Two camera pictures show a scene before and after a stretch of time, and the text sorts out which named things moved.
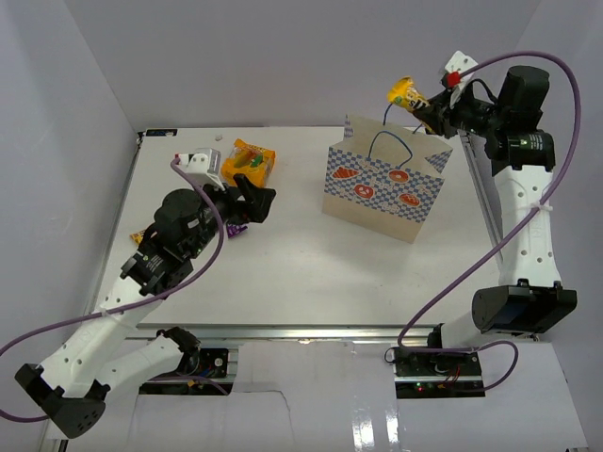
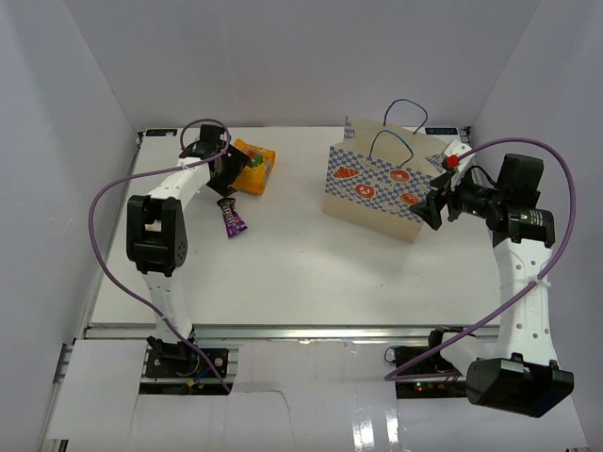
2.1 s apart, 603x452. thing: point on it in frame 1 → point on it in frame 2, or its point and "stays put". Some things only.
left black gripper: x=253 y=208 → x=236 y=161
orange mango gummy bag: x=252 y=162 stays put
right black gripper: x=439 y=122 → x=443 y=182
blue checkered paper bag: x=383 y=175 stays put
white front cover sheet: x=339 y=396 stays put
